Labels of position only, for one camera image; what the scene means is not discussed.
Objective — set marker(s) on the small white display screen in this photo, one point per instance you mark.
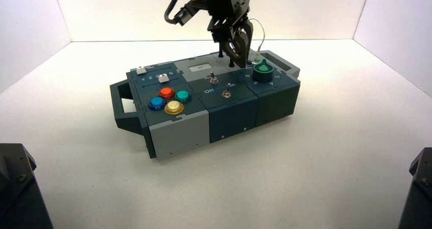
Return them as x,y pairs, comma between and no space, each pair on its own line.
200,68

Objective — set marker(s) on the blue push button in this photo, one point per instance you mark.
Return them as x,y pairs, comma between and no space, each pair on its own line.
157,102

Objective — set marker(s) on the teal push button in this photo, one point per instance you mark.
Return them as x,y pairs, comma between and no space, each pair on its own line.
183,95

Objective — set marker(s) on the orange push button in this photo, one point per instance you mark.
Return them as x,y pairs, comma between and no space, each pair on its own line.
166,93

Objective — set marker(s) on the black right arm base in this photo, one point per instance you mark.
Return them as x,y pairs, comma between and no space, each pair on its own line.
420,200

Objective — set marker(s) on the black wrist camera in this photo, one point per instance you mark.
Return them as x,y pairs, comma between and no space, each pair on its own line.
185,14

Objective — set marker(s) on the dark blue grey control box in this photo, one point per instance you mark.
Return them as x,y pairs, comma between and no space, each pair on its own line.
229,116

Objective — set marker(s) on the yellow push button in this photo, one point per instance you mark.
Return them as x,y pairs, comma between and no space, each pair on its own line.
174,107

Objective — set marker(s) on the white slider knob blue mark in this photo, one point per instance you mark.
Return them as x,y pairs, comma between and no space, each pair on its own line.
163,78

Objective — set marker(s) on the green rotary knob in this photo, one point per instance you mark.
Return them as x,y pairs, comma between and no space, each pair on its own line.
263,72

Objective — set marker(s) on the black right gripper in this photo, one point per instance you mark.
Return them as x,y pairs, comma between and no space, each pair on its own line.
229,11

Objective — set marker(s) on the metal toggle switch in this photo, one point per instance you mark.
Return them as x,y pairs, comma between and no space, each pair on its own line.
225,94
213,80

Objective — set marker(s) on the plain white slider knob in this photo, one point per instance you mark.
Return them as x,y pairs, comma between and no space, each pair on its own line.
141,70

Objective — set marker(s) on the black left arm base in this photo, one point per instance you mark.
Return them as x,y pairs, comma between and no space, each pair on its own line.
17,193

